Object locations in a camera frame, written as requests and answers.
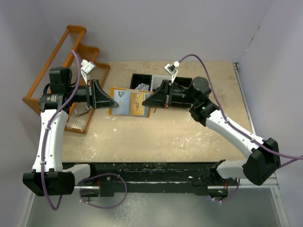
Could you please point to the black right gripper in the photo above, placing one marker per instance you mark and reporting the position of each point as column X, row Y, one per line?
column 161, row 98

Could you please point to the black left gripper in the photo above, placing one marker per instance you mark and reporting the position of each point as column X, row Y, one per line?
column 100, row 99

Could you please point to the gold credit card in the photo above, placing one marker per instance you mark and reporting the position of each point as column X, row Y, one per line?
column 136, row 107

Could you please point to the yellow leather card holder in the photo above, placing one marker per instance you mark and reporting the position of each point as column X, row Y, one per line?
column 122, row 97

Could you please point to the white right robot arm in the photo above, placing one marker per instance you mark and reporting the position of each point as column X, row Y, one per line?
column 261, row 155

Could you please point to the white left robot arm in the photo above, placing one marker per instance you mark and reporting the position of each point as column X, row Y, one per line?
column 47, row 176

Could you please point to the white cards in box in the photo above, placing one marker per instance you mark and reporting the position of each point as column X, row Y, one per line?
column 142, row 86

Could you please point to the grey cardboard envelope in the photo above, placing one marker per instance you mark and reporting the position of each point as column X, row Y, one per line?
column 80, row 109

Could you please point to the black three-compartment organizer box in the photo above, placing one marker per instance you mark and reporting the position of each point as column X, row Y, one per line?
column 179, row 97

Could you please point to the orange wooden tiered rack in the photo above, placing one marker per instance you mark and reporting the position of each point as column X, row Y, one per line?
column 75, row 55

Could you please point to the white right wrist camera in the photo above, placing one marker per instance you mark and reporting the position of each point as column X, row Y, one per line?
column 172, row 70

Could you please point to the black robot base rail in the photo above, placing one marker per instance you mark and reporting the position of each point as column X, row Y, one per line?
column 198, row 178

